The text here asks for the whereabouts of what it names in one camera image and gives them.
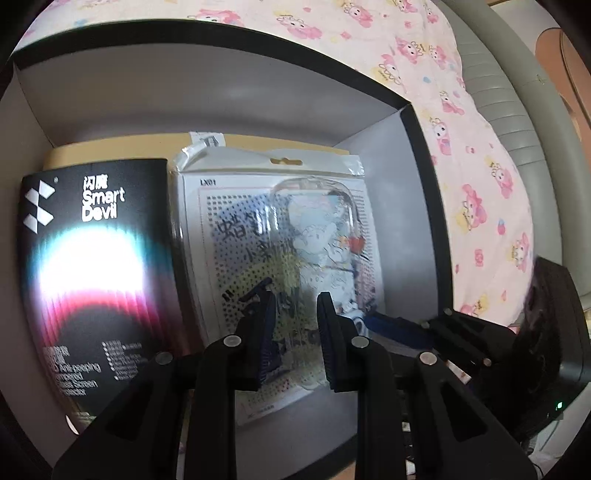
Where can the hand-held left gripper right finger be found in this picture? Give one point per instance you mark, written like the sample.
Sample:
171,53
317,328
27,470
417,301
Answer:
328,341

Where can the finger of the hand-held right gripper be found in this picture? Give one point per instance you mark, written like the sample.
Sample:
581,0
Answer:
475,325
401,330

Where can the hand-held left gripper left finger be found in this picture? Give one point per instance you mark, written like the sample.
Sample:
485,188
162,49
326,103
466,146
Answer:
267,341

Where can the clear cartoon phone case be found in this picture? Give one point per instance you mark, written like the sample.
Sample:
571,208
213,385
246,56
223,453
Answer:
314,240

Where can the cartoon phone case package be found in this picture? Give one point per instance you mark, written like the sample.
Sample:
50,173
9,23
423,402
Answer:
221,207

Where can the black screen protector box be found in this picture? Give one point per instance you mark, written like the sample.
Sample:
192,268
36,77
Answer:
92,323

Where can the black cardboard box container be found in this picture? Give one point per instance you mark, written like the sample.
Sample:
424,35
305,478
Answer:
184,101

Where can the pink cartoon printed blanket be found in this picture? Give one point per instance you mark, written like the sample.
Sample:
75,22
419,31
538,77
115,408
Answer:
461,138

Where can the grey padded headboard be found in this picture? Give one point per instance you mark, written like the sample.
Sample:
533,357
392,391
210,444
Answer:
503,92

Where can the tan kraft envelope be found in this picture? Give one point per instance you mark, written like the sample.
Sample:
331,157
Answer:
115,150

